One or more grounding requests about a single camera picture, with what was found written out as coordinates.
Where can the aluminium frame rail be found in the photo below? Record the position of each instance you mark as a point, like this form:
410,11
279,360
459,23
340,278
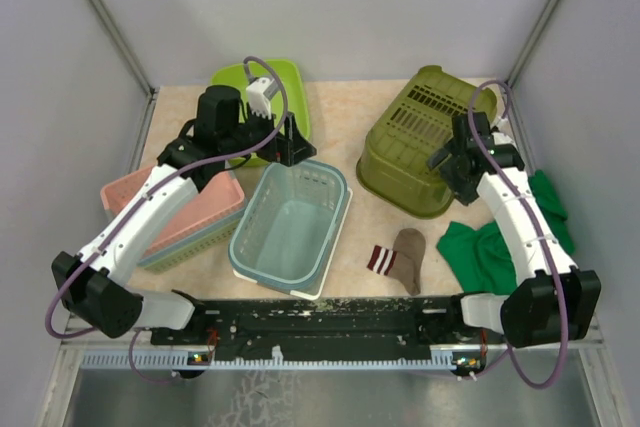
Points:
75,325

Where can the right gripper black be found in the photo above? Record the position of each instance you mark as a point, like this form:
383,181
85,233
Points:
462,191

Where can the brown striped sock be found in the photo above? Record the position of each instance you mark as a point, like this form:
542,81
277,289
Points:
403,261

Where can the olive green large container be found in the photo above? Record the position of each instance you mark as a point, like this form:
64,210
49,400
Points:
394,161

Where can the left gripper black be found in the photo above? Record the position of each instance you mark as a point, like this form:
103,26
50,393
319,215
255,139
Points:
289,148

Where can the white perforated basket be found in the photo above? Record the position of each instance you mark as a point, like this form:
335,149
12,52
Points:
313,291

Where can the pink perforated basket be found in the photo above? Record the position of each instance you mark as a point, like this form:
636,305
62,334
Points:
222,197

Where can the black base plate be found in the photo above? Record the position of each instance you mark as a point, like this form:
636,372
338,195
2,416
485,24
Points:
407,333

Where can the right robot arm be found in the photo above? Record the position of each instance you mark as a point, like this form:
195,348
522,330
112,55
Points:
554,299

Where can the light green perforated basket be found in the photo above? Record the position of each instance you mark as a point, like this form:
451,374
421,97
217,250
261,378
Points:
180,257

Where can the lime green plastic tub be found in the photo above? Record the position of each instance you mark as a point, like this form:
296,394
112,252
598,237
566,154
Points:
234,76

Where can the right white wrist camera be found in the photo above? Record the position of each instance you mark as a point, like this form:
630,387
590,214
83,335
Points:
500,137

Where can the light blue perforated basket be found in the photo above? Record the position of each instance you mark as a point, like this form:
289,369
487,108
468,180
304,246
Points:
287,231

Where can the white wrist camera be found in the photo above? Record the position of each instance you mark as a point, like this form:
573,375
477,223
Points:
500,137
259,94

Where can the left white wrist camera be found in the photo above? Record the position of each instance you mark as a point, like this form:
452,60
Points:
259,94

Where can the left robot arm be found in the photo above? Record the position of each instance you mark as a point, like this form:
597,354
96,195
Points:
229,124

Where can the green cloth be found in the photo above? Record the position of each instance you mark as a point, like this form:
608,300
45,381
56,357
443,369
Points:
479,258

